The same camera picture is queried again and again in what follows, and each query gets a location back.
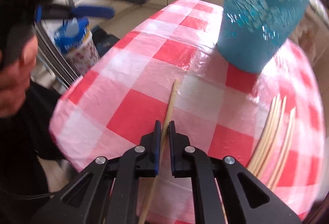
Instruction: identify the person left hand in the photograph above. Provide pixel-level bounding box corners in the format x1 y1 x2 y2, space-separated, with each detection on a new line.
1 35 38 118

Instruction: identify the teal perforated plastic basket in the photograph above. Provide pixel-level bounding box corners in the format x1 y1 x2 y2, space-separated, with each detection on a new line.
217 0 309 74

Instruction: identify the red white checkered tablecloth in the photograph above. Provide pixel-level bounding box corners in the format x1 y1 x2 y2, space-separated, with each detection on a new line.
50 0 326 218

